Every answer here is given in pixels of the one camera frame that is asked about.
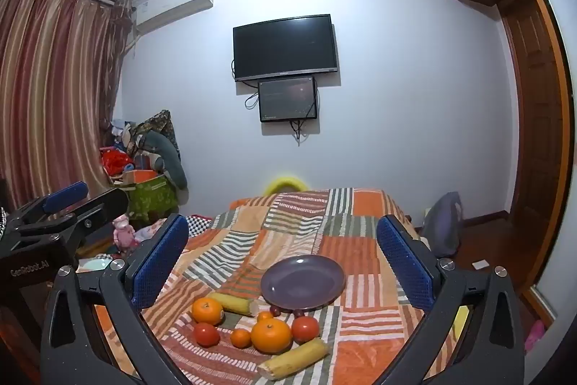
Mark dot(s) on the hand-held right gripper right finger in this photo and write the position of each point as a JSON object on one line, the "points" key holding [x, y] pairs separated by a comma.
{"points": [[403, 265]]}

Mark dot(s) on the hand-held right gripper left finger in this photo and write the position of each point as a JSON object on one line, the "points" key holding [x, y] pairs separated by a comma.
{"points": [[162, 263]]}

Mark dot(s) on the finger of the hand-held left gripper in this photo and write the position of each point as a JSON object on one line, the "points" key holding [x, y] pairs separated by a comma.
{"points": [[106, 202], [67, 195]]}

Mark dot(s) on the orange with sticker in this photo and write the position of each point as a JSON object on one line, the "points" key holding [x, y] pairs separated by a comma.
{"points": [[207, 311]]}

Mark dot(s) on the yellow corn cob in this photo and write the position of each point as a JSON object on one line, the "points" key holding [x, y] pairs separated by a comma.
{"points": [[234, 304]]}

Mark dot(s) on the red tomato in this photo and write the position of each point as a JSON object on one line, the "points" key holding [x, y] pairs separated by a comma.
{"points": [[207, 334], [305, 328]]}

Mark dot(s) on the purple round plate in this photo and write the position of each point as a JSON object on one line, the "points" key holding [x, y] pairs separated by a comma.
{"points": [[302, 283]]}

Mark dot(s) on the large orange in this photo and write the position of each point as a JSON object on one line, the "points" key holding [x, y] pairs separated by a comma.
{"points": [[270, 336]]}

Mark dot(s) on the yellow banana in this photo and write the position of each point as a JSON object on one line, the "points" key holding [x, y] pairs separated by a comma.
{"points": [[293, 360]]}

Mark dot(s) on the pink plush toy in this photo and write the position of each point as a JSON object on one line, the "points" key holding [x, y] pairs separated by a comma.
{"points": [[124, 231]]}

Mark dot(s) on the red plastic bag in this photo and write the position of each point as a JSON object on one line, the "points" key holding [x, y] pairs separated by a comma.
{"points": [[116, 163]]}

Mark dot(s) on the green storage box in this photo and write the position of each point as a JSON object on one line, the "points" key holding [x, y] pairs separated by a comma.
{"points": [[151, 200]]}

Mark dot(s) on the checkered cloth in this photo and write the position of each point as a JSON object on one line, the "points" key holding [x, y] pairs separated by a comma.
{"points": [[198, 225]]}

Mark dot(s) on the white paper slip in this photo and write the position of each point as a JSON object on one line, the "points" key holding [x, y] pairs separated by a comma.
{"points": [[479, 264]]}

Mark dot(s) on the grey long plush pillow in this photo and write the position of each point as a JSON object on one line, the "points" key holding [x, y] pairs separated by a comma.
{"points": [[169, 159]]}

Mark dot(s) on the dark patterned cloth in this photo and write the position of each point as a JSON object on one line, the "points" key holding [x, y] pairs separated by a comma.
{"points": [[157, 123]]}

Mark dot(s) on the small tangerine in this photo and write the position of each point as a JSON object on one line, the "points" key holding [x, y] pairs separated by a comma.
{"points": [[240, 338]]}

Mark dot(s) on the striped brown curtain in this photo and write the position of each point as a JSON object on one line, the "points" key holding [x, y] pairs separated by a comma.
{"points": [[54, 87]]}

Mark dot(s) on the tiny orange kumquat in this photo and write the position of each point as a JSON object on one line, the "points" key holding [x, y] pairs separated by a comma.
{"points": [[264, 316]]}

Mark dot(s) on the striped patchwork blanket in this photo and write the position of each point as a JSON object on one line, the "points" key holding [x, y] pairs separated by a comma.
{"points": [[288, 227]]}

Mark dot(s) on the pink slipper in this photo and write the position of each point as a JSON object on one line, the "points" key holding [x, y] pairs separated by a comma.
{"points": [[535, 335]]}

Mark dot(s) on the brown wooden door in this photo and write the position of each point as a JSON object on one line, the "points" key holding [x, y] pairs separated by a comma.
{"points": [[534, 132]]}

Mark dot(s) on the white air conditioner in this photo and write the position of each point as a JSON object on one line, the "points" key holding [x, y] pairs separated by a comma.
{"points": [[173, 8]]}

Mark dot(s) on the small black wall monitor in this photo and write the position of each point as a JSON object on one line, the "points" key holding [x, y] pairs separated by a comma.
{"points": [[287, 100]]}

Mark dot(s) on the black wall television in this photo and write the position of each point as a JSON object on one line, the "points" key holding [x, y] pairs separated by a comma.
{"points": [[285, 46]]}

